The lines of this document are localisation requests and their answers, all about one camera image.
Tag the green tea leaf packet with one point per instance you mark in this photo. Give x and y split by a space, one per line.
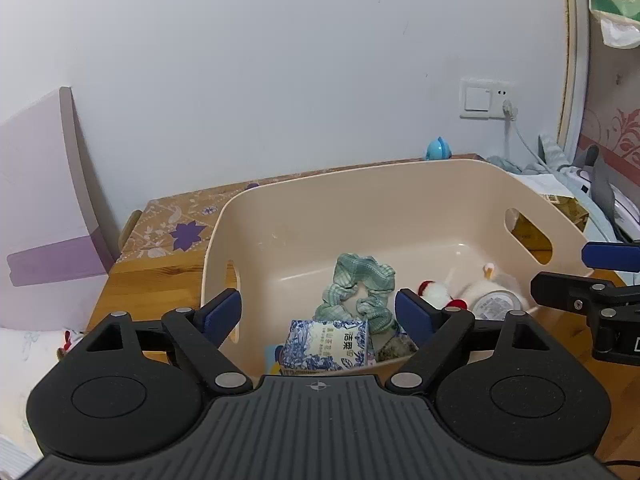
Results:
395 347

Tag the white wall switch socket plate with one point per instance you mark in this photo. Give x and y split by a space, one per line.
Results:
480 100

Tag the pile of clothes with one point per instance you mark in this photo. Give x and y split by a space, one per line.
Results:
550 167

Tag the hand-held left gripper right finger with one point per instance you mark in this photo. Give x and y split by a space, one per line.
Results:
412 310

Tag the cartoon print tissue pack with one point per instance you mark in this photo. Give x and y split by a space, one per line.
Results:
272 357

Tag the white curved frame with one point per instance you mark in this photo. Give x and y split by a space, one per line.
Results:
575 60

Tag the pink floral panel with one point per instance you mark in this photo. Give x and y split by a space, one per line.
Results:
615 125

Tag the green checked scrunchie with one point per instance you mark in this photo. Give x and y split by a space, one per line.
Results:
345 270

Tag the gold tissue pack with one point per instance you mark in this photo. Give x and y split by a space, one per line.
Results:
575 212

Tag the grey cloth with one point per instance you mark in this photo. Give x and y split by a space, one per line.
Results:
597 180

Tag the white plush toy red bow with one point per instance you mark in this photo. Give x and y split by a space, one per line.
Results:
475 287

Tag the purple white board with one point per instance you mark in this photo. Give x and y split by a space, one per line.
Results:
40 185

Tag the brown floral cardboard box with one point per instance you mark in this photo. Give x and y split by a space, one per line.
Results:
170 230

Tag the small blue round toy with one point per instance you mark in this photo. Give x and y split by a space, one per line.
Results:
439 149

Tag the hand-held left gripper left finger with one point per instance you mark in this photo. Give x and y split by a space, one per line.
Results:
222 312

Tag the blue white patterned tissue pack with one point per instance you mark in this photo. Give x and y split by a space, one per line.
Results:
320 345

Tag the round metal tin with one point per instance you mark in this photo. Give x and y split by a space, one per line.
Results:
495 306

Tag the white floral bedding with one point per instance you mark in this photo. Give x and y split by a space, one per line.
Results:
30 385

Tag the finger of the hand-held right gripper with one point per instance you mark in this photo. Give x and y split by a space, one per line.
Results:
565 290
610 256

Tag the small red white toy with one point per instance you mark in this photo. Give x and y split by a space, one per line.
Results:
67 342

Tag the beige plastic basket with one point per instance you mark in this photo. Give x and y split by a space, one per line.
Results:
300 220

